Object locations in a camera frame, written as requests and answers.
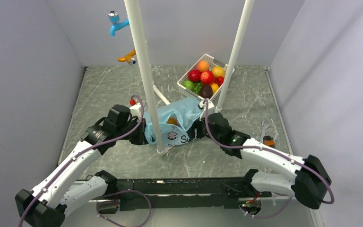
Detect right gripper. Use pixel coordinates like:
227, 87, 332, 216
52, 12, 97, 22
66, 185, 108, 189
184, 110, 223, 144

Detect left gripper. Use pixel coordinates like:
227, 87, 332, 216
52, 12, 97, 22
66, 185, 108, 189
116, 118, 155, 145

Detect blue plastic bag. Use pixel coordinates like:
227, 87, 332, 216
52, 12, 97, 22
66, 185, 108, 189
157, 97, 203, 147

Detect orange red fake peach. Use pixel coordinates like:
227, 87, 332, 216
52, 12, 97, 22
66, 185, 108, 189
196, 60, 210, 72

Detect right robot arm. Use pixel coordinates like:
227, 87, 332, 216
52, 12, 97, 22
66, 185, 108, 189
188, 113, 334, 210

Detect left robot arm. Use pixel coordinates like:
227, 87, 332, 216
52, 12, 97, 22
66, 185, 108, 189
15, 103, 145, 227

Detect orange fake fruit in bag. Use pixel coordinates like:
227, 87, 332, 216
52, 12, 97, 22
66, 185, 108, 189
166, 117, 179, 125

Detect dark fake avocado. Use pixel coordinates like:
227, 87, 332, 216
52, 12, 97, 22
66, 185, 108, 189
199, 85, 213, 99

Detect green fake grapes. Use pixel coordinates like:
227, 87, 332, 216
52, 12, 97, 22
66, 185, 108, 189
193, 82, 204, 95

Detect green fake fruit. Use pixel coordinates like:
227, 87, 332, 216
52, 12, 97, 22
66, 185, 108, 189
182, 80, 195, 92

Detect small red fake fruit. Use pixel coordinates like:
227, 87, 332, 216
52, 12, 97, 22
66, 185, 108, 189
216, 76, 225, 87

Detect red fake apple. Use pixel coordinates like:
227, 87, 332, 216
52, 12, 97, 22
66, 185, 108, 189
188, 69, 201, 83

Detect yellow fake lemon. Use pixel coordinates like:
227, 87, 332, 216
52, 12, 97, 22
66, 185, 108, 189
211, 66, 225, 78

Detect white plastic basket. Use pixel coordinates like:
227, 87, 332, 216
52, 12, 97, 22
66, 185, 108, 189
177, 54, 228, 101

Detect metal wrench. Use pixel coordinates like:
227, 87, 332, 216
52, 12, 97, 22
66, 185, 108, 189
259, 119, 270, 143

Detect orange toy faucet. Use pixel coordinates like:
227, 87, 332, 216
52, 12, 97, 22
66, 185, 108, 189
117, 49, 137, 65

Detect blue toy faucet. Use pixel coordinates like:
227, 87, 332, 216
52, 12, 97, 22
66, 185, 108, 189
108, 10, 130, 36

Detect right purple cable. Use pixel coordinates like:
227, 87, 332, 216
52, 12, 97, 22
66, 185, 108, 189
202, 99, 335, 219

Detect purple cable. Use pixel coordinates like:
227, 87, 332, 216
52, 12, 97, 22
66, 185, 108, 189
18, 94, 152, 227
202, 99, 335, 219

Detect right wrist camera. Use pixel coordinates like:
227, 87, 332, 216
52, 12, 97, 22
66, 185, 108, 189
198, 99, 215, 118

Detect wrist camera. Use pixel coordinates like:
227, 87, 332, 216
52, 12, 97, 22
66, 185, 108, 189
129, 99, 144, 118
198, 99, 215, 118

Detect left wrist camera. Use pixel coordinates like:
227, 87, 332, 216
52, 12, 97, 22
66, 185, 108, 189
129, 99, 144, 118

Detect white PVC pipe frame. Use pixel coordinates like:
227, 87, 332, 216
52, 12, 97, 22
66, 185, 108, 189
124, 0, 255, 156

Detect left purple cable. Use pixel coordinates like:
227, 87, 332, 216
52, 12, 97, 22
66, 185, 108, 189
18, 94, 152, 227

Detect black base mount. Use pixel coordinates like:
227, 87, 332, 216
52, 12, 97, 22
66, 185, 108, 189
96, 177, 271, 214

